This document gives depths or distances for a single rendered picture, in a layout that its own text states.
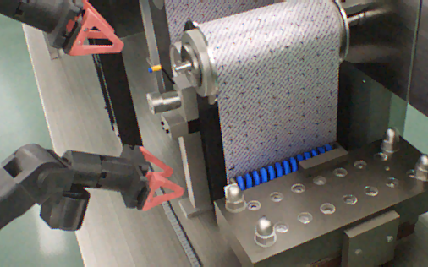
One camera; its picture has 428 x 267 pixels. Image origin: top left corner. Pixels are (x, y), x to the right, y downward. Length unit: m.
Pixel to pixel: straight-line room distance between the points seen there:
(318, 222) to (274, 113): 0.21
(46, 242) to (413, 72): 1.91
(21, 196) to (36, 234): 1.76
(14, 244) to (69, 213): 1.70
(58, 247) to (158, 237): 1.40
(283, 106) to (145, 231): 0.39
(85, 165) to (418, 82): 0.56
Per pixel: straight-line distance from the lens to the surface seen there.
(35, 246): 2.48
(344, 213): 0.89
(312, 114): 0.97
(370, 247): 0.92
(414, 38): 0.90
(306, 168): 0.95
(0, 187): 0.78
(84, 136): 1.40
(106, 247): 1.07
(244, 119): 0.89
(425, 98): 0.92
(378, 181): 0.96
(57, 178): 0.77
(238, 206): 0.89
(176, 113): 0.96
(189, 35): 0.85
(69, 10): 0.72
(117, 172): 0.84
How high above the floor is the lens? 1.66
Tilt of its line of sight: 36 degrees down
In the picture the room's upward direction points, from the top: 8 degrees counter-clockwise
